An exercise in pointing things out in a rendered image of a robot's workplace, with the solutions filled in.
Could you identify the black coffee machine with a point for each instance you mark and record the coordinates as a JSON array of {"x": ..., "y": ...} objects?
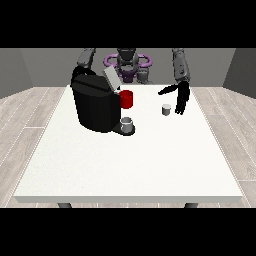
[{"x": 94, "y": 102}]

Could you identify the dark table leg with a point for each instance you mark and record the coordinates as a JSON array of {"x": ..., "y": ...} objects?
[
  {"x": 191, "y": 205},
  {"x": 64, "y": 205}
]

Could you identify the small grey coffee pod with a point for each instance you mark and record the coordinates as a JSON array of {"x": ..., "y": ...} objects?
[{"x": 166, "y": 109}]

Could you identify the pale grey machine lid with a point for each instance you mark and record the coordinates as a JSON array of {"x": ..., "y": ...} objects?
[{"x": 112, "y": 78}]

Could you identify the grey robot trunk purple rings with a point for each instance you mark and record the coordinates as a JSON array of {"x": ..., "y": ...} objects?
[{"x": 127, "y": 65}]

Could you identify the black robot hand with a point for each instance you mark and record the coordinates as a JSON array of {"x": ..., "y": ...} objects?
[
  {"x": 182, "y": 95},
  {"x": 81, "y": 70}
]

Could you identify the small grey cup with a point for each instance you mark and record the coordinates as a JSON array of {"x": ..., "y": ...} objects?
[{"x": 126, "y": 125}]

